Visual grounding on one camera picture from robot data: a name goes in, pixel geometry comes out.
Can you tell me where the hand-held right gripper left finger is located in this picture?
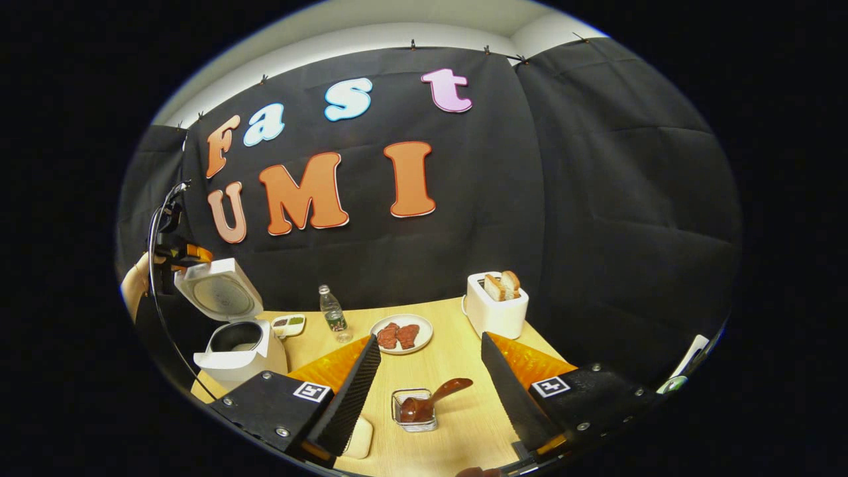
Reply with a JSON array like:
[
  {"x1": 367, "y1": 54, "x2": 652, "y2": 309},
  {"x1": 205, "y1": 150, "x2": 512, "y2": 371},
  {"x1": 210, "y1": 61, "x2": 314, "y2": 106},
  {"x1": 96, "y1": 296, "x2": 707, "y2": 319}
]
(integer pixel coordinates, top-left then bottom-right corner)
[{"x1": 209, "y1": 334, "x2": 383, "y2": 470}]

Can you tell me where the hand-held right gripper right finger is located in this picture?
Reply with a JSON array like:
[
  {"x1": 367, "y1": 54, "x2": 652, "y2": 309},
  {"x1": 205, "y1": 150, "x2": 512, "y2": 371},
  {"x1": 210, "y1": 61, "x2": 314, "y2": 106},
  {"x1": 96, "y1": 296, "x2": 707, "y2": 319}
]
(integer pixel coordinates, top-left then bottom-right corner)
[{"x1": 480, "y1": 332, "x2": 664, "y2": 458}]

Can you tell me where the brown wooden spoon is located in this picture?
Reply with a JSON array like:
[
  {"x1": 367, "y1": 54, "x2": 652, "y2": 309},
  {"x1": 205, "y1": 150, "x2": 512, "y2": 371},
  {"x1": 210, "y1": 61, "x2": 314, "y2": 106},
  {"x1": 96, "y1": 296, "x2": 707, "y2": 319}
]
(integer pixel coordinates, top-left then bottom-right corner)
[{"x1": 399, "y1": 378, "x2": 474, "y2": 423}]

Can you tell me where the metal wire chopstick holder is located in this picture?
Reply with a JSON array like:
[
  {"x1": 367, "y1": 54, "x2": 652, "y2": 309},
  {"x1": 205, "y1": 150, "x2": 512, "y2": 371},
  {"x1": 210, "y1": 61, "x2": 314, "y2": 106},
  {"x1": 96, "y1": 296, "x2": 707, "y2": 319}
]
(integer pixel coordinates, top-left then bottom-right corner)
[{"x1": 392, "y1": 388, "x2": 438, "y2": 433}]

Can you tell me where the white rice cooker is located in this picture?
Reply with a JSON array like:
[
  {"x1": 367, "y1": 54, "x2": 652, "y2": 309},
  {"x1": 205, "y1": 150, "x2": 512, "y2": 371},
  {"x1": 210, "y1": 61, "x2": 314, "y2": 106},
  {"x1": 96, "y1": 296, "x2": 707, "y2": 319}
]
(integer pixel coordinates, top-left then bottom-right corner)
[{"x1": 174, "y1": 258, "x2": 289, "y2": 392}]

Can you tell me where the clear glass tray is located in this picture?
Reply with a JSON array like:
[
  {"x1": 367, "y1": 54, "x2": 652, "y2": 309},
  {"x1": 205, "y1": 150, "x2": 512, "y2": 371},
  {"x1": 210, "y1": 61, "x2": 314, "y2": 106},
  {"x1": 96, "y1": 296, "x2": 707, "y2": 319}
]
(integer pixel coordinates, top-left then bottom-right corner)
[{"x1": 341, "y1": 414, "x2": 374, "y2": 460}]

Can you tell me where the clear plastic water bottle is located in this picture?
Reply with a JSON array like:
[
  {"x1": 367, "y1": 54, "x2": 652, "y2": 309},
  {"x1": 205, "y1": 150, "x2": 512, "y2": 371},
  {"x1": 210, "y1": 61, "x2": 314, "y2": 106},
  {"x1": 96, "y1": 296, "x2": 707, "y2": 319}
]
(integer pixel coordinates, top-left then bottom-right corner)
[{"x1": 319, "y1": 285, "x2": 353, "y2": 343}]

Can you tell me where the white toaster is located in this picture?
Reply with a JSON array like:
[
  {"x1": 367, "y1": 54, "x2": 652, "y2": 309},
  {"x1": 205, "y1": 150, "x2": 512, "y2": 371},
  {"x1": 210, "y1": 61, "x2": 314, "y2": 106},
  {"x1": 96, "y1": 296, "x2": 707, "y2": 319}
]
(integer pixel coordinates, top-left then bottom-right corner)
[{"x1": 462, "y1": 272, "x2": 529, "y2": 340}]

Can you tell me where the white round plate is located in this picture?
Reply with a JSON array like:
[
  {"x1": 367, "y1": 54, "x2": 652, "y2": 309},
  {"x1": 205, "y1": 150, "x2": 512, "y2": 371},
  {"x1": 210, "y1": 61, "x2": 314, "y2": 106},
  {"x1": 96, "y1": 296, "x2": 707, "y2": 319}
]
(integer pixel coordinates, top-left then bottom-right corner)
[{"x1": 370, "y1": 314, "x2": 434, "y2": 355}]

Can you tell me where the black backdrop cloth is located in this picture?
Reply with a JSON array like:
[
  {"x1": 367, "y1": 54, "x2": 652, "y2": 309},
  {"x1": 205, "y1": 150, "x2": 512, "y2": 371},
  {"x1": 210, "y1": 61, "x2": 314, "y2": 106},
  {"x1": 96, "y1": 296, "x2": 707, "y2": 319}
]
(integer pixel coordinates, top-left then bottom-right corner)
[{"x1": 118, "y1": 36, "x2": 743, "y2": 392}]

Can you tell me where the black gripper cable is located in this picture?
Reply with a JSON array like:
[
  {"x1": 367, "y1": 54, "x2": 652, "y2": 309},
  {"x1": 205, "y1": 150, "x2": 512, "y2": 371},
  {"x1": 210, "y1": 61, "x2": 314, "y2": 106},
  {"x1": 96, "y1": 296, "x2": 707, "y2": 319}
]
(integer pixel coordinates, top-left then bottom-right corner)
[{"x1": 147, "y1": 185, "x2": 219, "y2": 402}]

